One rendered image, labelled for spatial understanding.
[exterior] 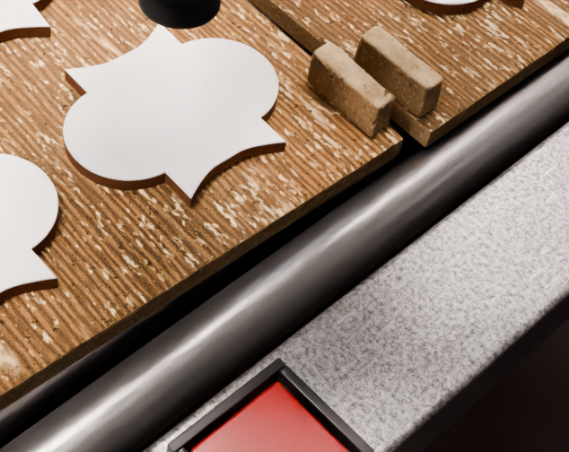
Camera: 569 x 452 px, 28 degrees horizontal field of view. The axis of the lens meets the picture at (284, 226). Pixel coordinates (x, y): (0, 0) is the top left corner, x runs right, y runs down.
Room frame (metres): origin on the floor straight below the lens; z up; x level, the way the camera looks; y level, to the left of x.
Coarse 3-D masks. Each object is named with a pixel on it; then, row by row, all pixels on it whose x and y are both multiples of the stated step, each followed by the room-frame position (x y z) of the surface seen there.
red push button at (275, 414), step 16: (272, 384) 0.28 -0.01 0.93; (256, 400) 0.27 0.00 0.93; (272, 400) 0.27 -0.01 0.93; (288, 400) 0.28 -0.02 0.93; (240, 416) 0.26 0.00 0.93; (256, 416) 0.26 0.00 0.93; (272, 416) 0.27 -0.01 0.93; (288, 416) 0.27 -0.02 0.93; (304, 416) 0.27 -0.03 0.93; (224, 432) 0.25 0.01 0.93; (240, 432) 0.25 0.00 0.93; (256, 432) 0.25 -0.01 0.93; (272, 432) 0.26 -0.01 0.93; (288, 432) 0.26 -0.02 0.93; (304, 432) 0.26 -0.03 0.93; (320, 432) 0.26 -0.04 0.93; (192, 448) 0.24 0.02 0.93; (208, 448) 0.24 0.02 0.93; (224, 448) 0.24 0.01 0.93; (240, 448) 0.24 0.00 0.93; (256, 448) 0.25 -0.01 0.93; (272, 448) 0.25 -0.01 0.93; (288, 448) 0.25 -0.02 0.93; (304, 448) 0.25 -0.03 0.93; (320, 448) 0.25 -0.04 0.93; (336, 448) 0.25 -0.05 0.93
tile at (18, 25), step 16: (0, 0) 0.50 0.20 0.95; (16, 0) 0.51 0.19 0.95; (32, 0) 0.51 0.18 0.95; (48, 0) 0.52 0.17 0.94; (0, 16) 0.49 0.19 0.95; (16, 16) 0.49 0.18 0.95; (32, 16) 0.49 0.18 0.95; (0, 32) 0.48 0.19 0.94; (16, 32) 0.48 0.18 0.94; (32, 32) 0.49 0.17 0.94; (48, 32) 0.49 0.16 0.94
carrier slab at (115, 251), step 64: (64, 0) 0.52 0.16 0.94; (128, 0) 0.53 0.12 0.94; (0, 64) 0.46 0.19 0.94; (64, 64) 0.47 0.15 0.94; (0, 128) 0.41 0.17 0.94; (320, 128) 0.46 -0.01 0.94; (384, 128) 0.47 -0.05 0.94; (64, 192) 0.37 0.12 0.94; (128, 192) 0.38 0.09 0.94; (256, 192) 0.40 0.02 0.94; (320, 192) 0.41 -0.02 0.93; (64, 256) 0.33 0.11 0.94; (128, 256) 0.34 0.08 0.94; (192, 256) 0.35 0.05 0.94; (0, 320) 0.29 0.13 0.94; (64, 320) 0.29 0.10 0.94; (128, 320) 0.30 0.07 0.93; (0, 384) 0.25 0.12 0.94
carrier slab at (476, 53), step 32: (256, 0) 0.57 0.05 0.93; (288, 0) 0.56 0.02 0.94; (320, 0) 0.57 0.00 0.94; (352, 0) 0.57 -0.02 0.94; (384, 0) 0.58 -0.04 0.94; (544, 0) 0.61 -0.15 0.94; (288, 32) 0.55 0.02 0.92; (320, 32) 0.54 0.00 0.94; (352, 32) 0.54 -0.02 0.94; (416, 32) 0.56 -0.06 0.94; (448, 32) 0.56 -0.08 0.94; (480, 32) 0.57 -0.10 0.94; (512, 32) 0.57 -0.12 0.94; (544, 32) 0.58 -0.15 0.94; (448, 64) 0.53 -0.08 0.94; (480, 64) 0.54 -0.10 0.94; (512, 64) 0.54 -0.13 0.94; (544, 64) 0.56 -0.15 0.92; (448, 96) 0.50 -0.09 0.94; (480, 96) 0.51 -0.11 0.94; (416, 128) 0.48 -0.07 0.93; (448, 128) 0.48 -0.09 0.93
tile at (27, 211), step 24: (0, 168) 0.38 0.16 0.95; (24, 168) 0.38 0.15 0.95; (0, 192) 0.36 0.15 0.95; (24, 192) 0.36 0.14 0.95; (48, 192) 0.36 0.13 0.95; (0, 216) 0.34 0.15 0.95; (24, 216) 0.35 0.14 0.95; (48, 216) 0.35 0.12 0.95; (0, 240) 0.33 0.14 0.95; (24, 240) 0.33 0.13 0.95; (48, 240) 0.34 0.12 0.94; (0, 264) 0.31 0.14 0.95; (24, 264) 0.32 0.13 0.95; (0, 288) 0.30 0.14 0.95; (24, 288) 0.31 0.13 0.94; (48, 288) 0.31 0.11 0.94
